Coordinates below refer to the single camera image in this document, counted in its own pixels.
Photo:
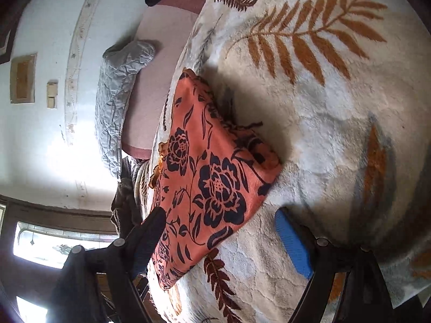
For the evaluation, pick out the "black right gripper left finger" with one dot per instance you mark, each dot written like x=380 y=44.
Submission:
x=97 y=285

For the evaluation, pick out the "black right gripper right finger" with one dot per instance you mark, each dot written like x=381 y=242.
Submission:
x=364 y=296

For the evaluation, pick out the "orange floral garment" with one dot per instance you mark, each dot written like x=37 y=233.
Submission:
x=215 y=177

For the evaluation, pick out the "dark brown fleece blanket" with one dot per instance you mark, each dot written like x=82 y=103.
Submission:
x=126 y=210

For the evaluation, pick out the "yellow ruffled small garment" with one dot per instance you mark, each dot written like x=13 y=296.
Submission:
x=162 y=152

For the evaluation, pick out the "cream leaf-pattern plush blanket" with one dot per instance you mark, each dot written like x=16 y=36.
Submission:
x=340 y=90

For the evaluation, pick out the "grey quilted pillow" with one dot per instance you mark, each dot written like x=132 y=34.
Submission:
x=120 y=66

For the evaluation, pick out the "pink bed sheet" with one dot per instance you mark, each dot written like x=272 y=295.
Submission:
x=166 y=26

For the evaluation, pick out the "window with dark frame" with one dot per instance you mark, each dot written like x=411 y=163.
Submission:
x=35 y=243

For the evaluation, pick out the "beige wall switch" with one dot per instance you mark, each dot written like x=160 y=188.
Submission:
x=52 y=94

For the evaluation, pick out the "brown framed wall panel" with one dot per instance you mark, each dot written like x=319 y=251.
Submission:
x=22 y=78

